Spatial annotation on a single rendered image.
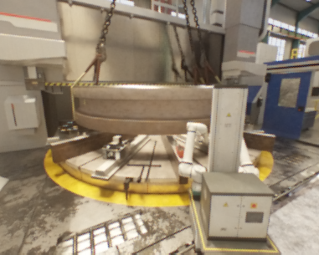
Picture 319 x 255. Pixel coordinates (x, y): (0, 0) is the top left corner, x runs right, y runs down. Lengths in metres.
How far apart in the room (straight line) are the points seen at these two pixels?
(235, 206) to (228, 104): 0.97
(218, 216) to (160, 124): 1.74
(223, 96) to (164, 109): 1.46
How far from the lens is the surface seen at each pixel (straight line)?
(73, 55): 5.52
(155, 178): 2.69
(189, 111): 3.12
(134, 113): 3.07
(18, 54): 3.69
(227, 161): 1.99
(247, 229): 1.95
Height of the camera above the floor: 1.75
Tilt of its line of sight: 11 degrees down
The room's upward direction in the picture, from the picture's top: straight up
